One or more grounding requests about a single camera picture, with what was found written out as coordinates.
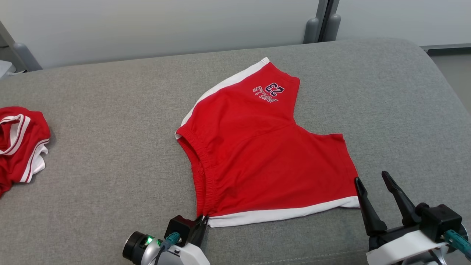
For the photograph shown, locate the red jersey with white sleeves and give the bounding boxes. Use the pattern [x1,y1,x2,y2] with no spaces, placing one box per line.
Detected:
[0,106,52,198]

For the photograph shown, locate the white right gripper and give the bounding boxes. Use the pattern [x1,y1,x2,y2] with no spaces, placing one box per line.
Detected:
[354,171,461,265]

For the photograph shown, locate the white power strip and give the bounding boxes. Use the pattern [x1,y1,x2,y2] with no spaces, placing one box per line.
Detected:
[0,60,14,78]

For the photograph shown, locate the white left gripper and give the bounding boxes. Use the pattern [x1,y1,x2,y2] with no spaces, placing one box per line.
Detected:
[157,215,211,265]

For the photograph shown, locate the red shorts with white stripes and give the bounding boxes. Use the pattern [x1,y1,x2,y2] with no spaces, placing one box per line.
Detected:
[175,57,361,228]

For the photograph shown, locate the grey partition post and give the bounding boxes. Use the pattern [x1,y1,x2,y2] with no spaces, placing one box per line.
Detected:
[0,20,43,73]
[303,0,329,44]
[324,0,341,42]

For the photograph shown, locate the grey partition base rail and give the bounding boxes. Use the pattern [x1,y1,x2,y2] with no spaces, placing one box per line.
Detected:
[421,43,471,51]

